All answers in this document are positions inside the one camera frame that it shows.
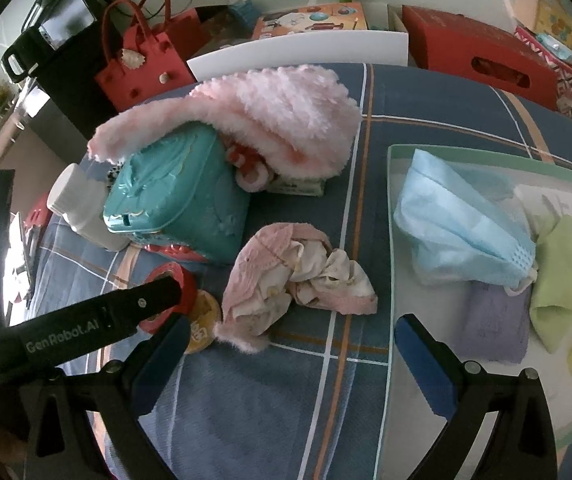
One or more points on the round wooden disc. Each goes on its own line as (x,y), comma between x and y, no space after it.
(203,320)

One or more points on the red cardboard box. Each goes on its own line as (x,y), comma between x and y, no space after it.
(466,35)

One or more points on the light green cloth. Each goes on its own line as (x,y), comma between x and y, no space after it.
(556,285)

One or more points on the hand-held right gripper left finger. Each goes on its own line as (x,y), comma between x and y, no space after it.
(165,355)

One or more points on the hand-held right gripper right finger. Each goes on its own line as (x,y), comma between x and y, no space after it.
(423,365)

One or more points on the beige gift bag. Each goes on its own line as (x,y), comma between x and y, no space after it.
(561,25)

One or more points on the plaid blue blanket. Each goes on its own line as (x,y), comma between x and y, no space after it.
(291,410)

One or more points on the red white patterned box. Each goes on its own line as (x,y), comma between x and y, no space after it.
(571,80)

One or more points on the red tape roll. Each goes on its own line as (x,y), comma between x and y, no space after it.
(190,292)

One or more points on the mint white tray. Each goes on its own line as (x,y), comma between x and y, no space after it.
(403,280)

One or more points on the red felt handbag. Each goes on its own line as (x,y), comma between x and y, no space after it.
(145,70)

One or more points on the black coffee machine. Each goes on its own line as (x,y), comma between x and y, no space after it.
(65,75)

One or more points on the white chair back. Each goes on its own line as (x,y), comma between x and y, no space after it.
(316,47)

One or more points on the white plastic bottle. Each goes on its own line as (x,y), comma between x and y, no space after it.
(80,205)

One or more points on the small green box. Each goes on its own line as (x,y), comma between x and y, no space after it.
(296,187)

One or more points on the red stool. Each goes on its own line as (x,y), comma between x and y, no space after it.
(35,222)

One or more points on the purple cloth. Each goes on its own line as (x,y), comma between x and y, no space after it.
(496,320)

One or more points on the wooden side cabinet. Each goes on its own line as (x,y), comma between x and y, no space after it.
(40,135)

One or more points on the blue face mask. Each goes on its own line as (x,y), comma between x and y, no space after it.
(446,225)

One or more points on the teal bath pouf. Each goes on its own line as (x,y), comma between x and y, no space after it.
(243,12)

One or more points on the colourful puzzle box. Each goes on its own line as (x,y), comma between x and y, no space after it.
(311,20)

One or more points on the teal plastic box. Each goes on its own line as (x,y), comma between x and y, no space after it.
(175,195)

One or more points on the pink fluffy cloth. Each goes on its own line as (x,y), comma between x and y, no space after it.
(286,110)

